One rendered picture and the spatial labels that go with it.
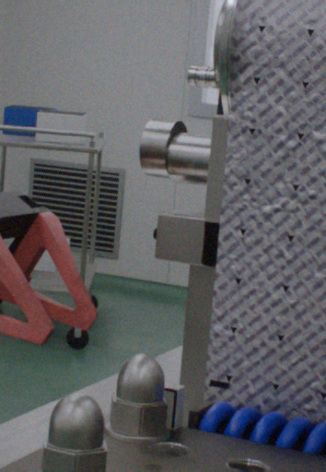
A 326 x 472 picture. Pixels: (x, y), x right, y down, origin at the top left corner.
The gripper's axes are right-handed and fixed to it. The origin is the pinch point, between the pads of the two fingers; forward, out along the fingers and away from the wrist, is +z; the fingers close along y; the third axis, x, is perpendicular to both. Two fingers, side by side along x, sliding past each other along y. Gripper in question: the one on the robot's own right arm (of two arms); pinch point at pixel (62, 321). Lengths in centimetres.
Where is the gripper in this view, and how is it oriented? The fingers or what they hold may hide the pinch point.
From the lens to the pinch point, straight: 76.5
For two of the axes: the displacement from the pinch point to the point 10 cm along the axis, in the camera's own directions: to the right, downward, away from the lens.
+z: 7.4, 6.1, -2.8
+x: 5.3, -7.9, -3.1
